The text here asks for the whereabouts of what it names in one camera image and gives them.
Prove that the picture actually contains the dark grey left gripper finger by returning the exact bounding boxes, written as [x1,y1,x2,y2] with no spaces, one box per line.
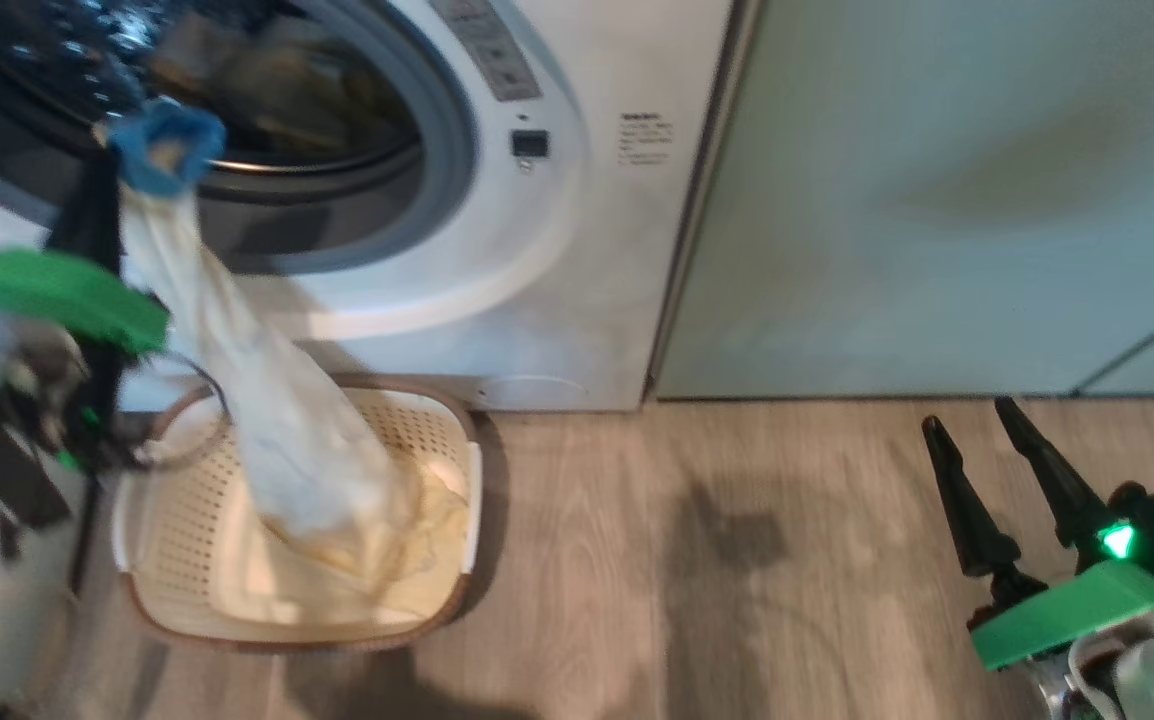
[45,148,125,264]

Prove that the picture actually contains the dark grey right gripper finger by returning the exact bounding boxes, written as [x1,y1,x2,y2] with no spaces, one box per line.
[994,396,1119,574]
[921,414,1049,610]

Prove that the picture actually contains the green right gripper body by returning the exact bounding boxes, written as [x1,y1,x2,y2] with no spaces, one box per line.
[970,520,1154,720]

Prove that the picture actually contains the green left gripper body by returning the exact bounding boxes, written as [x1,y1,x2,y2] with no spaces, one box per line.
[0,250,171,431]

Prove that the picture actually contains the cream garment with blue cuff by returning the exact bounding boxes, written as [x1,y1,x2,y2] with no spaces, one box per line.
[102,98,425,593]

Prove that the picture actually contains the cream perforated laundry basket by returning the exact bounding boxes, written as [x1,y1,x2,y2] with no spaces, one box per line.
[112,375,487,653]

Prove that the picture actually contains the white washing machine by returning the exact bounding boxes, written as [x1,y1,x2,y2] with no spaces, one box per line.
[0,0,740,414]

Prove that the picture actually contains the grey warning sticker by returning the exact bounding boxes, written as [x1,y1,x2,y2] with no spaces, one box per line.
[427,0,544,103]

